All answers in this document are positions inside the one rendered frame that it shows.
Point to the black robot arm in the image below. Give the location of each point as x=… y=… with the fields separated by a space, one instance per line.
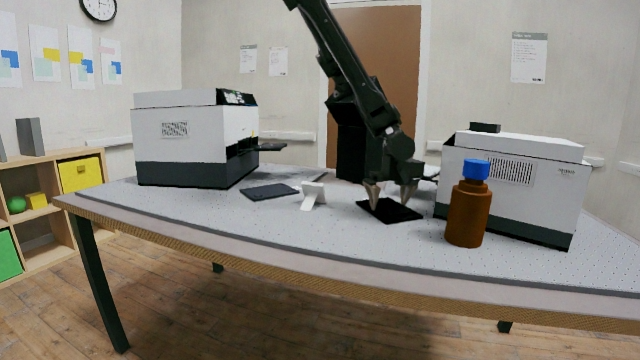
x=353 y=78

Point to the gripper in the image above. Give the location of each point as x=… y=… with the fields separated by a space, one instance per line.
x=371 y=183

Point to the brown bottle with blue cap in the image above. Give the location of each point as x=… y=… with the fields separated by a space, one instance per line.
x=469 y=206

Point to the white multi-well plate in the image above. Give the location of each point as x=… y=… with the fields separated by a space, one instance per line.
x=433 y=169

